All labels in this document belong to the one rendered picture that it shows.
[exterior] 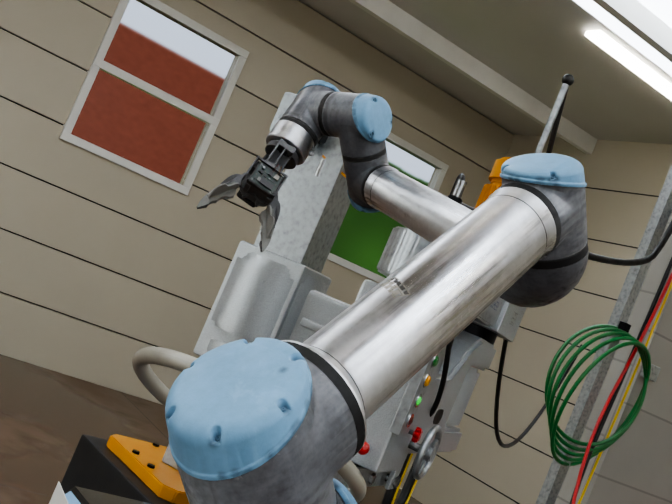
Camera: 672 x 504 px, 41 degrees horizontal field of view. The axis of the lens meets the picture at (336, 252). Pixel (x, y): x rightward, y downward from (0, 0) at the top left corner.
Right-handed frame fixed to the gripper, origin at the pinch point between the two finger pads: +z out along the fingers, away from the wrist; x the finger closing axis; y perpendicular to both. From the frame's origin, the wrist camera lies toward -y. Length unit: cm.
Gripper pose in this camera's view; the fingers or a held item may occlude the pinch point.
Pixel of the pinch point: (228, 232)
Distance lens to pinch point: 175.9
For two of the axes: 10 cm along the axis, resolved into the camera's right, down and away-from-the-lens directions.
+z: -4.9, 7.7, -4.1
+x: 8.2, 5.6, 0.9
